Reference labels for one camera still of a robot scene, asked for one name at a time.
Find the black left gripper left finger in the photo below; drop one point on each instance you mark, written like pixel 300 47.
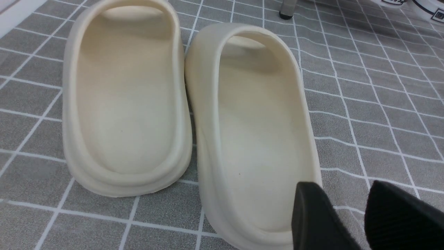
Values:
pixel 315 225

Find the black canvas sneaker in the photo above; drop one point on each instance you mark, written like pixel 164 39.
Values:
pixel 390 3
pixel 429 10

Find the grey checked tablecloth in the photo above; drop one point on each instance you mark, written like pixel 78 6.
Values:
pixel 373 79

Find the right cream foam slipper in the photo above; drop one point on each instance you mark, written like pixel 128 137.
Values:
pixel 254 136

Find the right black canvas sneaker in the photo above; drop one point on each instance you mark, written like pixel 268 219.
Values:
pixel 429 10

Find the cream foam slipper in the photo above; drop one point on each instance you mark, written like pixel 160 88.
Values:
pixel 126 127
pixel 254 136

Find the left cream foam slipper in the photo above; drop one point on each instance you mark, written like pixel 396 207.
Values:
pixel 126 127

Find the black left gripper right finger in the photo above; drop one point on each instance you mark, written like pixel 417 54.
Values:
pixel 397 220

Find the silver metal shoe rack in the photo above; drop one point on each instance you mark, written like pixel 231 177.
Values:
pixel 287 9

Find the left black canvas sneaker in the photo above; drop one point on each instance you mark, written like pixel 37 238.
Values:
pixel 390 3

